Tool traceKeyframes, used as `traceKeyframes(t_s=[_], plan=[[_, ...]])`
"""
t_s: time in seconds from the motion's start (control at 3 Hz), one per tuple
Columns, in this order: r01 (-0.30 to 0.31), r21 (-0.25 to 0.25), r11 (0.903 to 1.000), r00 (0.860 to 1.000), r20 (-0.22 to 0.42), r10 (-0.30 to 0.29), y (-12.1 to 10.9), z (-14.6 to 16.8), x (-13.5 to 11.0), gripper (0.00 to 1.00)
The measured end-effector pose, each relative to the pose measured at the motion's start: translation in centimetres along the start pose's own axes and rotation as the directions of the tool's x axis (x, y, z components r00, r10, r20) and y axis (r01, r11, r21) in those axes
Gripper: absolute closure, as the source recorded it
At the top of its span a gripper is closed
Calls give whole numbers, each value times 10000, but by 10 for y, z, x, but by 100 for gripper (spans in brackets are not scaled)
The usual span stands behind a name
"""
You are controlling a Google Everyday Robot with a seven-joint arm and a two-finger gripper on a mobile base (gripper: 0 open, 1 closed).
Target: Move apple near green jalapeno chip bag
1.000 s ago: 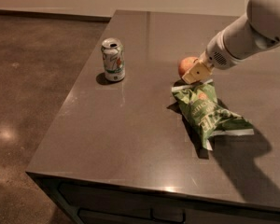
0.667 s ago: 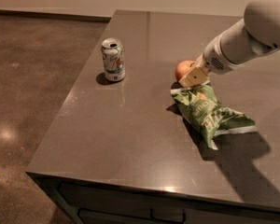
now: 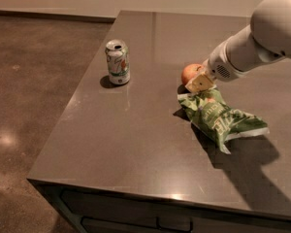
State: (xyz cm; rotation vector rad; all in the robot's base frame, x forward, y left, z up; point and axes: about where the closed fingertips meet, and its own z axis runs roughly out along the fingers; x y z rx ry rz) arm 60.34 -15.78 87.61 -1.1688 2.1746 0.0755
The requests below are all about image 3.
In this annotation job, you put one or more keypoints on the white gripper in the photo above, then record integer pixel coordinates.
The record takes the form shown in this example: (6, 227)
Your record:
(217, 66)

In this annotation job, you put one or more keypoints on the red apple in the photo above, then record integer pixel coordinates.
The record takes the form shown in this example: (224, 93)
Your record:
(189, 72)

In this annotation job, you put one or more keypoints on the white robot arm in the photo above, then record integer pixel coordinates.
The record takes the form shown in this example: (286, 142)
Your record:
(266, 40)

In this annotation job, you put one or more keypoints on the green jalapeno chip bag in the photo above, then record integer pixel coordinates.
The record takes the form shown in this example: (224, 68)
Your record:
(221, 123)

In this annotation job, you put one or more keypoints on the white green soda can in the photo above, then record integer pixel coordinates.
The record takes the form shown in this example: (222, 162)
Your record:
(118, 62)

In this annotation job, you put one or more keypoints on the dark cabinet drawer front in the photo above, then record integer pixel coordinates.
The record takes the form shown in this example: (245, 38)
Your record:
(107, 213)

